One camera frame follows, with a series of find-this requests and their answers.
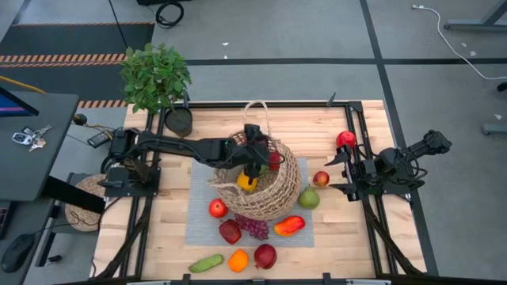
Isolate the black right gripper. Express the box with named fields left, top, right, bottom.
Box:
left=323, top=145, right=379, bottom=202

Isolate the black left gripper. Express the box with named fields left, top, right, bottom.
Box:
left=226, top=123, right=273, bottom=185

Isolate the small red-yellow peach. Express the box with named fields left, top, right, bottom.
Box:
left=312, top=170, right=330, bottom=188

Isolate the yellow bell pepper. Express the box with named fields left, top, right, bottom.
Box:
left=236, top=172, right=259, bottom=193

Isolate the green pear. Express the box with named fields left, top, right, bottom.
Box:
left=297, top=185, right=321, bottom=211

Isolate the red orange mango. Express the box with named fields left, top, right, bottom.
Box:
left=273, top=215, right=307, bottom=238

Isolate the dark red pomegranate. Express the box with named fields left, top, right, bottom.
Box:
left=253, top=243, right=278, bottom=271

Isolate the orange fruit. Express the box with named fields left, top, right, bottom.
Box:
left=227, top=248, right=250, bottom=274

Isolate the green cucumber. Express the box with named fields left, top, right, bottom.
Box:
left=188, top=253, right=225, bottom=274

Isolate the purple grape bunch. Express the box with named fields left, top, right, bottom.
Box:
left=234, top=213, right=271, bottom=241

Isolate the grey woven placemat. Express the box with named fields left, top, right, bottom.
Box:
left=184, top=157, right=316, bottom=249

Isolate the green potted plant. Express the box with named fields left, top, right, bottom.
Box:
left=120, top=42, right=194, bottom=139

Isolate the black power adapter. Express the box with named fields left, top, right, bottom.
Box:
left=86, top=130, right=115, bottom=150

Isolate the grey table foot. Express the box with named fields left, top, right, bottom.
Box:
left=482, top=123, right=507, bottom=136

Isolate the black desk support beam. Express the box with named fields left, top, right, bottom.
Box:
left=40, top=175, right=107, bottom=215

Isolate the round woven mat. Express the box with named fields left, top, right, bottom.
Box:
left=63, top=173, right=109, bottom=233

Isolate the grey-legged workbench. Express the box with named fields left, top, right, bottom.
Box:
left=443, top=0, right=507, bottom=32

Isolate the black hazard-striped floor mat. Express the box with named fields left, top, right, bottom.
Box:
left=0, top=21, right=155, bottom=110

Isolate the silver key bunch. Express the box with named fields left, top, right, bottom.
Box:
left=28, top=124, right=52, bottom=153

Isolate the charcoal desk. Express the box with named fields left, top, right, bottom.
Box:
left=0, top=91, right=79, bottom=203

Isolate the black car key fob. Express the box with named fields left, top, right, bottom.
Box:
left=11, top=132, right=33, bottom=146

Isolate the grey desk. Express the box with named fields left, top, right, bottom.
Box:
left=0, top=197, right=56, bottom=285

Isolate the computer monitor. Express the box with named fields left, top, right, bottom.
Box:
left=0, top=86, right=40, bottom=118

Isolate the black computer mouse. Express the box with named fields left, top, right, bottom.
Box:
left=0, top=233, right=36, bottom=274

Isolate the dark keyboard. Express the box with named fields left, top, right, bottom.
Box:
left=0, top=201, right=11, bottom=241

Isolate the woven wicker basket with handles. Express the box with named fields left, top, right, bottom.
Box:
left=208, top=100, right=303, bottom=222

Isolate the black aluminium frame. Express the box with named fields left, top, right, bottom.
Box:
left=94, top=92, right=427, bottom=283

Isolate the black coiled cable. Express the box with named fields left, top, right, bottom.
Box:
left=154, top=0, right=185, bottom=29

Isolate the white floor cable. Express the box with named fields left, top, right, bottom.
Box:
left=411, top=3, right=507, bottom=81

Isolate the thin black floor cable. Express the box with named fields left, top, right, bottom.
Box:
left=109, top=0, right=130, bottom=49

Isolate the yellow cable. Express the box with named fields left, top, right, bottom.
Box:
left=0, top=74, right=46, bottom=95

